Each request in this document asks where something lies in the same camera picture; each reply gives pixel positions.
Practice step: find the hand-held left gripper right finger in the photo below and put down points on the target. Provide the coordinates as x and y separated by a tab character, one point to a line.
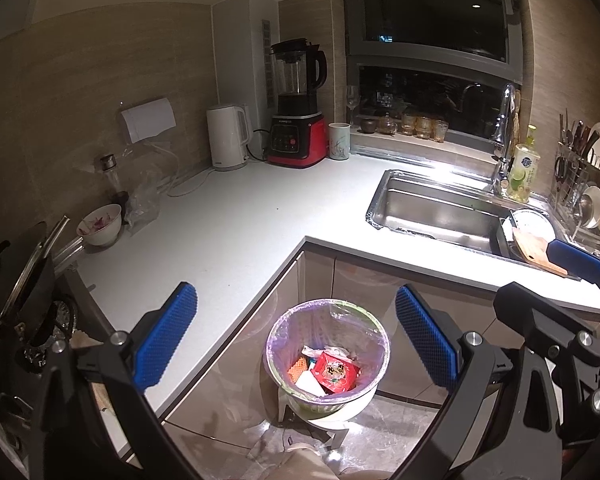
425	335

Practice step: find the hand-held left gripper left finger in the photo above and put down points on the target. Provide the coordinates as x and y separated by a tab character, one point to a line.
165	335

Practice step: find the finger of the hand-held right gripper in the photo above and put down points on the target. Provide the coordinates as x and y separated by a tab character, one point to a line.
575	260
540	315

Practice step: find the white tissue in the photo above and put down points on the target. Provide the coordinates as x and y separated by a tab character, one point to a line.
330	352

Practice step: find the alcohol wipe packets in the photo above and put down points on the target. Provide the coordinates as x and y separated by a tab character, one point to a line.
335	372

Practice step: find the trash bin with purple bag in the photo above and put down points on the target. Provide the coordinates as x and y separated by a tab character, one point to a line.
285	330

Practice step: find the orange mesh net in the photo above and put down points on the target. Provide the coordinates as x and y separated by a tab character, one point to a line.
296	371

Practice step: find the wooden cutting board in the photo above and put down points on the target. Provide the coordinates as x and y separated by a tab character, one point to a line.
530	250

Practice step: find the white plate in sink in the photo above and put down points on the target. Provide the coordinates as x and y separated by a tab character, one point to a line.
535	222

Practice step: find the small white bowl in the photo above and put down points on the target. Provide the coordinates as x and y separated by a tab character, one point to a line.
592	205

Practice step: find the metal dish rack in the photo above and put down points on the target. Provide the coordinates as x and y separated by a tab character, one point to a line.
567	195

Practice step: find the beige kitchen cabinet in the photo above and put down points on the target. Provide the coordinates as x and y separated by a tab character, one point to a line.
360	280

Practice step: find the dish soap bottle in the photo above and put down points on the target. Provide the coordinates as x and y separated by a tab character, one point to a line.
522	170

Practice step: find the white ceramic bowl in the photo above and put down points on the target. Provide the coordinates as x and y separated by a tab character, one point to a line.
102	235

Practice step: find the set of kitchen utensils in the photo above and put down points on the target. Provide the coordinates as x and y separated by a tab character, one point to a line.
577	135

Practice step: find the stainless steel sink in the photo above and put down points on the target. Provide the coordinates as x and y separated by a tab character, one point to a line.
430	210

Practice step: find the purple onion peels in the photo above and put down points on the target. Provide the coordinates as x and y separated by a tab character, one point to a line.
97	222

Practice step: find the clear plastic bag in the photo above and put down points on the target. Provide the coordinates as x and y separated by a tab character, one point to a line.
145	200

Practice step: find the straw brush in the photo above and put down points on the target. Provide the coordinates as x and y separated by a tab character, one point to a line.
517	125

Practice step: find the chrome faucet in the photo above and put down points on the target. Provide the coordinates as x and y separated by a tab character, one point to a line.
502	125

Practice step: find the glass pot lid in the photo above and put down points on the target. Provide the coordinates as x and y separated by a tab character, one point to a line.
15	280

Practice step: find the glass bottle with metal cap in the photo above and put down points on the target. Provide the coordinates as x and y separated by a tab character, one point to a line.
111	180

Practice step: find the white electric kettle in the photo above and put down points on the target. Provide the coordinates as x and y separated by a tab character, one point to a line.
225	140

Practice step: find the white floral ceramic cup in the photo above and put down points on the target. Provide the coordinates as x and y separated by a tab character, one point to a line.
339	142

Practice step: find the clear glass teapot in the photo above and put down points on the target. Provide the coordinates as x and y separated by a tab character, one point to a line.
387	126

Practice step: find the red and black blender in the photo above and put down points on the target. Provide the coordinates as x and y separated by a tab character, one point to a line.
295	145

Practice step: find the clear wine glass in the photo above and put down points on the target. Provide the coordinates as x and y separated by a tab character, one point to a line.
352	95

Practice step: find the dark window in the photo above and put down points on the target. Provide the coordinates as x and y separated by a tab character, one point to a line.
430	10

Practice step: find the white wall socket cover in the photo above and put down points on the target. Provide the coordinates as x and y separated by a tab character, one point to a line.
147	120

